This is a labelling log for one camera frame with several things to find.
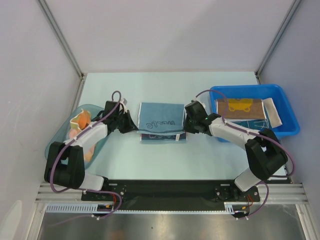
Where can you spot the aluminium frame post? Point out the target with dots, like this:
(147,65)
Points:
(294,7)
(60,36)

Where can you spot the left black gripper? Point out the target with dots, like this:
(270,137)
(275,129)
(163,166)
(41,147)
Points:
(130,127)

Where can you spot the right aluminium frame post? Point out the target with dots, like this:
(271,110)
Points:
(294,7)

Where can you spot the orange brown towel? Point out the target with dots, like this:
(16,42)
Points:
(241,108)

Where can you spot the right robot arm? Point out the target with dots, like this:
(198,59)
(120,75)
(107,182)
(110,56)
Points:
(265,154)

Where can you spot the light blue towel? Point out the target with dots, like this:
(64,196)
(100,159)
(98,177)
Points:
(161,123)

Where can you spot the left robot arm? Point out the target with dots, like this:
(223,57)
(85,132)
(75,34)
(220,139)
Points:
(81,139)

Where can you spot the blue plastic bin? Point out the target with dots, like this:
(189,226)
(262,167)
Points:
(290,125)

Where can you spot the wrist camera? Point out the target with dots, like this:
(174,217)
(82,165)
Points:
(200,102)
(123,105)

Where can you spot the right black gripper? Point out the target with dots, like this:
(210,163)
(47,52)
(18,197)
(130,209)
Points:
(189,124)

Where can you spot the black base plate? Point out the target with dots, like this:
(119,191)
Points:
(187,193)

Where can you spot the white cable duct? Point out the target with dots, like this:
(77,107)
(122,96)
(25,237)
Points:
(103,209)

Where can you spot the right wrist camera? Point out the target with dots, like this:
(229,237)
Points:
(200,102)

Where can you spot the Doraemon teal beige towel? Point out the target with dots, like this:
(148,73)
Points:
(272,119)

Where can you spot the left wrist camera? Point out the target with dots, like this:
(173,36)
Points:
(123,105)

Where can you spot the peach orange patterned towel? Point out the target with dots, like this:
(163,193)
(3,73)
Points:
(79,123)

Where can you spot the teal translucent basket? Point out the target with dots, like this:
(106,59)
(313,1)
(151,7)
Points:
(63,133)

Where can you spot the left aluminium frame post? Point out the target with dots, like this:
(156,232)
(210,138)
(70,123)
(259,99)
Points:
(60,36)

